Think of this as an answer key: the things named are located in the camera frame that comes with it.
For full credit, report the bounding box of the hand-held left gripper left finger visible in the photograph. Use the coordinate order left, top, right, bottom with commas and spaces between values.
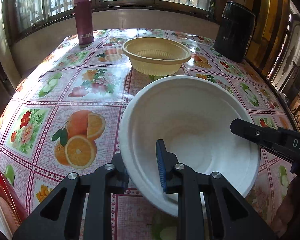
12, 152, 130, 240

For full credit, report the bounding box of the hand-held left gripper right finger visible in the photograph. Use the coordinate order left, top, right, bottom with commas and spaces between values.
156, 139, 278, 240

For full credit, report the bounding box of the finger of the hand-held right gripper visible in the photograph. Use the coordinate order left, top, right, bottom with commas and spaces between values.
230, 118, 280, 153

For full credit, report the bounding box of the white foam bowl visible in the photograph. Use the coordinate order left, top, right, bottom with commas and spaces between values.
119, 75, 261, 217

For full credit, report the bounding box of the yellow plastic bowl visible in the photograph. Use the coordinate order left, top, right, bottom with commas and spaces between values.
122, 37, 192, 77

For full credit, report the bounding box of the person's right forearm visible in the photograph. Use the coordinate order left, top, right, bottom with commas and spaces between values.
275, 177, 300, 239

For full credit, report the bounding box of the dark chair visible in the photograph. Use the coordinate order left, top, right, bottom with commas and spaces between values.
272, 60, 300, 110

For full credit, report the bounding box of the black thermos jug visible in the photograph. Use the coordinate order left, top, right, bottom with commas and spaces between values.
213, 1, 256, 63

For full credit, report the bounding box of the dark wooden glass door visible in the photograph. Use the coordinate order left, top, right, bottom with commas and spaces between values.
285, 0, 300, 80

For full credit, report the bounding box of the floral fruit print tablecloth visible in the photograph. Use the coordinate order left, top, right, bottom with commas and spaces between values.
0, 28, 300, 240

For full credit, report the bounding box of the red plastic tray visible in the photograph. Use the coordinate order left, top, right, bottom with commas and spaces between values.
0, 160, 29, 240

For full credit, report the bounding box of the magenta thermos bottle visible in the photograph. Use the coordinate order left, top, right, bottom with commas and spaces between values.
73, 0, 95, 46

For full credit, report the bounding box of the golden wooden door frame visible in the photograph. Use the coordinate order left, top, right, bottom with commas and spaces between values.
250, 0, 288, 75

